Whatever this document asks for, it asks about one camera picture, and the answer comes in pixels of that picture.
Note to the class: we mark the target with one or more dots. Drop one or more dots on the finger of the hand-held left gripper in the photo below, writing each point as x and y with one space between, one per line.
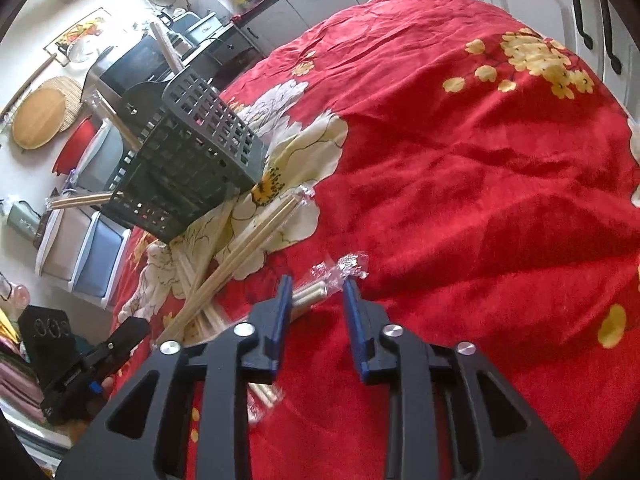
127 337

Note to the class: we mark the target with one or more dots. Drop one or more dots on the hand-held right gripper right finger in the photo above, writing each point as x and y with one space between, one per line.
351 320

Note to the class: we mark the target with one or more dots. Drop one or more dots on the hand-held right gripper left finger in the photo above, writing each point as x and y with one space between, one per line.
285 305

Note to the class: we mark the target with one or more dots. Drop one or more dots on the single chopstick pair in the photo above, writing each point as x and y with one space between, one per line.
312 295

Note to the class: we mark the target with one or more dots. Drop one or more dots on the pile of chopsticks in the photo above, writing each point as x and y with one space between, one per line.
240 255

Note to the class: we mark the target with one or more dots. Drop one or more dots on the dark green plastic utensil basket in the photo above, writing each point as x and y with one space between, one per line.
190 160

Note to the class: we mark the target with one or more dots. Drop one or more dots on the pink folded cloth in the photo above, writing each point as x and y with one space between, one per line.
17 375

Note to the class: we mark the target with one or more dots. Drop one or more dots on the beige and blue drawer unit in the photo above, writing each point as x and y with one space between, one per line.
95 260

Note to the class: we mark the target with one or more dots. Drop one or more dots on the pale green hanging bag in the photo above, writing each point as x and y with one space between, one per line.
22 217

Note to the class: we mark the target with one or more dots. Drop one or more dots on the red floral tablecloth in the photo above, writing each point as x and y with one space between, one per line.
450 185

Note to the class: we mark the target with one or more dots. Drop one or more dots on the grey-blue drawer unit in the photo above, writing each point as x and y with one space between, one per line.
100 160

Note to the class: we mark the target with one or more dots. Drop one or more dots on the red plastic basin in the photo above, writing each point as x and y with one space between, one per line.
75 147

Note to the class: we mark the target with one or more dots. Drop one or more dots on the round bamboo tray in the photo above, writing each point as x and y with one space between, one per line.
39 119

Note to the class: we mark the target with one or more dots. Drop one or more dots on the round woven straw mat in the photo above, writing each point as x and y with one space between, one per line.
70 95

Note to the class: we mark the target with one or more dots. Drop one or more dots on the black microwave oven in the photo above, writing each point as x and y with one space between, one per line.
130 67

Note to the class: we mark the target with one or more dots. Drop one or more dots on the long wooden rod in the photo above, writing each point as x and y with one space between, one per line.
30 82

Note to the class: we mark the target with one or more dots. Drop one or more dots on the blue plastic box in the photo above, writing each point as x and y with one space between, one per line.
205 27

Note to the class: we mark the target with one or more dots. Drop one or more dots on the white round plastic lid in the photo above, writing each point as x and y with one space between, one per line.
84 51

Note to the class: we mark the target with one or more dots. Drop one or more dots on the small fruit wall picture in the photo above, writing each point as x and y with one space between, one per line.
82 27

